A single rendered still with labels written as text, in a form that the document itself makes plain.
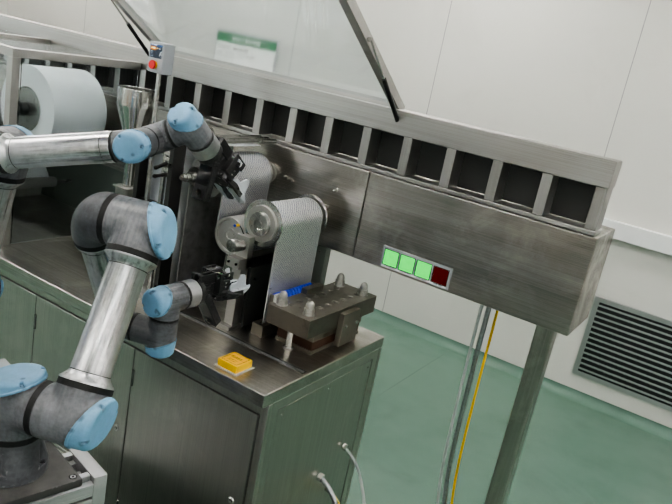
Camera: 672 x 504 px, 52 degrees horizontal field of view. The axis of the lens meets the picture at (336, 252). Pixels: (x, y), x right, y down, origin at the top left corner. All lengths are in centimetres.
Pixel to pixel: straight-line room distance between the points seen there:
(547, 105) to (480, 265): 245
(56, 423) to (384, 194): 125
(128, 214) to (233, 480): 90
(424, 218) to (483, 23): 262
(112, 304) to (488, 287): 114
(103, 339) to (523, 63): 353
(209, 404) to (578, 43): 321
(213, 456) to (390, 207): 94
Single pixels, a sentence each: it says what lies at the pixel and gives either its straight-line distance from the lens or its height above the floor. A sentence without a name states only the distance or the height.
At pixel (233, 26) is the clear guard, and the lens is 241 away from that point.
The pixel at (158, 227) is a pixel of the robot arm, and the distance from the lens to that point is 152.
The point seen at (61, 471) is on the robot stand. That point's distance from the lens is 170.
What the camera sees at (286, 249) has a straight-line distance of 219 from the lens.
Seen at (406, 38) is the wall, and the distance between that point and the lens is 490.
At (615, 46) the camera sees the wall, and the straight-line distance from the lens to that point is 444.
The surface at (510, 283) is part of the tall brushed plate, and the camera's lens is 214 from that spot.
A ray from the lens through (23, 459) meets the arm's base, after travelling 164.
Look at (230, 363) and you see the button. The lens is 197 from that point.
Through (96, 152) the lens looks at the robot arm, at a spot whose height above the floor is 147.
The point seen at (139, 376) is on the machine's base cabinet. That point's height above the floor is 73.
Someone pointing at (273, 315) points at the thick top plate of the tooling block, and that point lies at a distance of 213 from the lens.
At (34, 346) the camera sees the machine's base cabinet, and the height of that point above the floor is 63.
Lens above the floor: 180
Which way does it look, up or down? 16 degrees down
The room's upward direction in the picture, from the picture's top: 11 degrees clockwise
